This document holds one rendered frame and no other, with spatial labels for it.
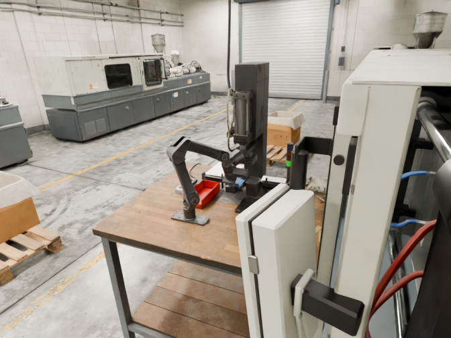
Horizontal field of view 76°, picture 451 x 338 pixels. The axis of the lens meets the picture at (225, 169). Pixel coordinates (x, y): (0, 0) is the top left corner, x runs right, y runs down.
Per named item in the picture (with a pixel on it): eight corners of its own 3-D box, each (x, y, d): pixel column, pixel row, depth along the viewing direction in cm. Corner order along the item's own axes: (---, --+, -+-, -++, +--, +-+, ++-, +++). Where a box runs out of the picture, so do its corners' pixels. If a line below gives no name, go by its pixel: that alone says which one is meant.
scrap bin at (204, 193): (183, 206, 166) (182, 196, 163) (203, 188, 187) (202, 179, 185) (202, 209, 161) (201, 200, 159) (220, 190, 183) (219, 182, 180)
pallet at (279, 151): (265, 141, 576) (265, 134, 570) (316, 148, 531) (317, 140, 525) (238, 161, 479) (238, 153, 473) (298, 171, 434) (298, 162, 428)
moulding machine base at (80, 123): (84, 145, 585) (74, 96, 547) (52, 139, 626) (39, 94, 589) (212, 101, 1041) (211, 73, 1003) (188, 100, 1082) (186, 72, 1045)
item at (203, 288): (119, 348, 182) (90, 227, 147) (193, 253, 265) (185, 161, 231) (301, 427, 142) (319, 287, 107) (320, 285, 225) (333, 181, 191)
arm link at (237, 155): (239, 157, 160) (231, 139, 154) (247, 161, 153) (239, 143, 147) (222, 168, 158) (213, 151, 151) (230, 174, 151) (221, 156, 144)
